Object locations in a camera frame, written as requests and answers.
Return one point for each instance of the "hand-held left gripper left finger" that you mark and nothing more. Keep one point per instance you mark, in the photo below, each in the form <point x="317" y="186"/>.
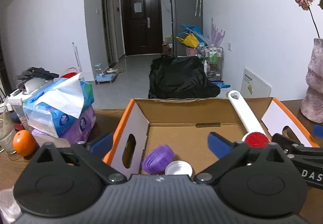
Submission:
<point x="102" y="143"/>

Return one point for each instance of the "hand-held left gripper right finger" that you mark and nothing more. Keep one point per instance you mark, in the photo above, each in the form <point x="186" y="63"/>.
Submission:
<point x="219" y="144"/>

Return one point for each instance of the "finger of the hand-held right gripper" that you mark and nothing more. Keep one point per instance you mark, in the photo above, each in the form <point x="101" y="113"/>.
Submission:
<point x="302" y="148"/>
<point x="318" y="130"/>

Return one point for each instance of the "white red lint roller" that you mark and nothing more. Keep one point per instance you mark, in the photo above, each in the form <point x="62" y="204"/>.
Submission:
<point x="246" y="113"/>

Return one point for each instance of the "white ribbed cap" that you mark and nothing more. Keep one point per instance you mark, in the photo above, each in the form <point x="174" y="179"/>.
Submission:
<point x="179" y="168"/>

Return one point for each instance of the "orange cardboard box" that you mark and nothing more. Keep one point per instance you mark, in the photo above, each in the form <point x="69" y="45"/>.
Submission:
<point x="181" y="110"/>

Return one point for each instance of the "purple pleated ball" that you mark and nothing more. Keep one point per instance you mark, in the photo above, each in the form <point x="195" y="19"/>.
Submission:
<point x="157" y="159"/>

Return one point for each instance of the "purple tissue pack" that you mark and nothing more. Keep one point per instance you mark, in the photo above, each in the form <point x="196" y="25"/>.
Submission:
<point x="83" y="123"/>

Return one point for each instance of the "pink textured vase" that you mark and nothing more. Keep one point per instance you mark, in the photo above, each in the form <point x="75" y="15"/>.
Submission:
<point x="315" y="88"/>

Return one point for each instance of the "blue tissue pack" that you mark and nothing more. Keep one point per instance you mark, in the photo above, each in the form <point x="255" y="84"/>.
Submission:
<point x="50" y="113"/>

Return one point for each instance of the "blue pet water feeder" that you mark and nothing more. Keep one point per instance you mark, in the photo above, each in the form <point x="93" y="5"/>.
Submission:
<point x="106" y="76"/>

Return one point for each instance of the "white flat board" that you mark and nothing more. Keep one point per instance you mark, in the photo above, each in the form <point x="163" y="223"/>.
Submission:
<point x="256" y="84"/>

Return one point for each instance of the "black cloth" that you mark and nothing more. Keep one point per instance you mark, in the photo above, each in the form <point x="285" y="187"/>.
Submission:
<point x="181" y="77"/>

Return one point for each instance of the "red bucket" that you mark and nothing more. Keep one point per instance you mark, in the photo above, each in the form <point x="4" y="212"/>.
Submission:
<point x="68" y="74"/>

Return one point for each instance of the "orange fruit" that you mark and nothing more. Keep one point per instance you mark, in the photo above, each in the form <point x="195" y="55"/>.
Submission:
<point x="24" y="143"/>

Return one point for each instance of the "metal storage cart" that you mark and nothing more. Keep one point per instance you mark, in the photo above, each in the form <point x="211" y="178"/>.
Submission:
<point x="213" y="59"/>

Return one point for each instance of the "white mop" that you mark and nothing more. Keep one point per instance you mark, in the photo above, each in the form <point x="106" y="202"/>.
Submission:
<point x="75" y="60"/>

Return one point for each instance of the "clear plastic food container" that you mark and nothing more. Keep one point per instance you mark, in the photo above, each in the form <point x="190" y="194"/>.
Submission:
<point x="16" y="105"/>

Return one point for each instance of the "clear drinking glass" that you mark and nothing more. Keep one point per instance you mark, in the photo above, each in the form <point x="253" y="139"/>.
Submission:
<point x="6" y="135"/>

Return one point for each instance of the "pink bin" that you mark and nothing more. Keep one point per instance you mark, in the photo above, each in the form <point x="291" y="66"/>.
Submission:
<point x="191" y="51"/>

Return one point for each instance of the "purple wing decoration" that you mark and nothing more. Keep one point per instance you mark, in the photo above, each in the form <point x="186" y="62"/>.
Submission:
<point x="217" y="35"/>

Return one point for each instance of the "dark brown entrance door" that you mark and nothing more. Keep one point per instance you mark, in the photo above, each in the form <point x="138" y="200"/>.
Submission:
<point x="141" y="22"/>

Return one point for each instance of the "grey refrigerator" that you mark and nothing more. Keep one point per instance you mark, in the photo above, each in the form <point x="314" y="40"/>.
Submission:
<point x="185" y="9"/>

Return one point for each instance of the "dark interior door frame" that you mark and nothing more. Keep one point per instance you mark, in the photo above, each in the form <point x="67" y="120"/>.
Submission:
<point x="108" y="25"/>

